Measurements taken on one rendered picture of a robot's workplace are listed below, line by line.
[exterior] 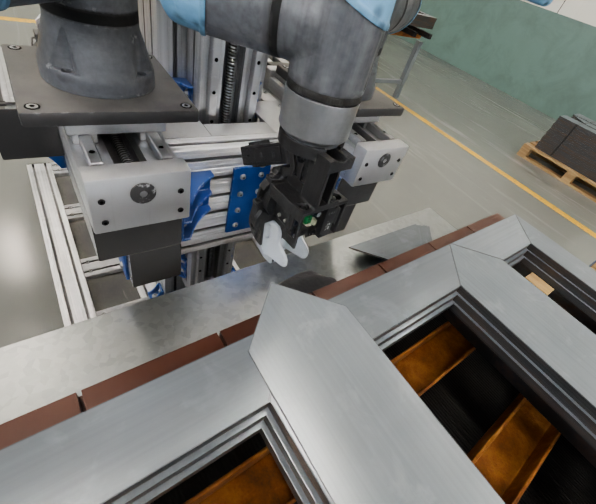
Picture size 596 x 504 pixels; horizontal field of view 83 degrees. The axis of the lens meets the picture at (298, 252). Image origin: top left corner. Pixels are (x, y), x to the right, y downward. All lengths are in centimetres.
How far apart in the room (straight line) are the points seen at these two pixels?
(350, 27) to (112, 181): 33
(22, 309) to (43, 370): 98
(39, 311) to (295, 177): 138
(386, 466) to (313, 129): 38
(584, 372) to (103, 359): 82
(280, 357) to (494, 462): 48
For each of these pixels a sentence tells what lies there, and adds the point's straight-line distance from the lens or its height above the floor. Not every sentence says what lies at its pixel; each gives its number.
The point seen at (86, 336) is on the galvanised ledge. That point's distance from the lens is 71.
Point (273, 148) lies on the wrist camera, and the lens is 41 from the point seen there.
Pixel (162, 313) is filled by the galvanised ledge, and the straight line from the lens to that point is 72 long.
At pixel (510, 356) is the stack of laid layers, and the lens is 74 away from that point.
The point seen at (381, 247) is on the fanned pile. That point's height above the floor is 72.
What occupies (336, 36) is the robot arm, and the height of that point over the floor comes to 122.
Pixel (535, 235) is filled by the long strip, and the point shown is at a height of 87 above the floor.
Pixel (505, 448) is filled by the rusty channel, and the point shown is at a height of 68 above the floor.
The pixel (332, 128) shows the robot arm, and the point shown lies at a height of 115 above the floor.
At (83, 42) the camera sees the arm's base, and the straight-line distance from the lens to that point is 57.
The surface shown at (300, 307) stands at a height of 87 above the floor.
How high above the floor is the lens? 128
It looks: 43 degrees down
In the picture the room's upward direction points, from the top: 20 degrees clockwise
